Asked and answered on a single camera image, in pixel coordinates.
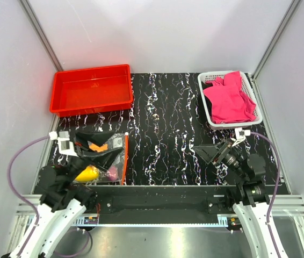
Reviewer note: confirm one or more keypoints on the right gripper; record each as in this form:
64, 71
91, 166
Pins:
207, 152

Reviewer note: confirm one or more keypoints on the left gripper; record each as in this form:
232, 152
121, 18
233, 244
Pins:
104, 159

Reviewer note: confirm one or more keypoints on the clear zip top bag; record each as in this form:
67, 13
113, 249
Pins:
117, 140

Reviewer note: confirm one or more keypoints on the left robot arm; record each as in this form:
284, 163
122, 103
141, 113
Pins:
62, 201

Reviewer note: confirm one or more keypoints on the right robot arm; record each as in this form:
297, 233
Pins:
249, 200

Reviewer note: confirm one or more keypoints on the orange fake fruit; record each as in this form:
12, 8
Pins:
97, 148

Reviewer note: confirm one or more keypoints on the yellow fake lemon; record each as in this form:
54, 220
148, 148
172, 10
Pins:
89, 174

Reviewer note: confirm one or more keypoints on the pink fake fruit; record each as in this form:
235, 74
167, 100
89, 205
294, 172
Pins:
112, 173

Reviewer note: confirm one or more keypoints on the black marble mat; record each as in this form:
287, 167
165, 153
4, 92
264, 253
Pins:
165, 123

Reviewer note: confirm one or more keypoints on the pink cloth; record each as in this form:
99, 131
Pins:
228, 101

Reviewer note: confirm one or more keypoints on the red plastic bin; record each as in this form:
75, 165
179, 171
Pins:
91, 90

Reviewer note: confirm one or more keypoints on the white plastic basket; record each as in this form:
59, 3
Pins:
246, 88

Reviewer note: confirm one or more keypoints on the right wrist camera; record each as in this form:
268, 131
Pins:
240, 135

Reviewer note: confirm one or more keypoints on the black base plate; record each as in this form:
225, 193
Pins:
162, 205

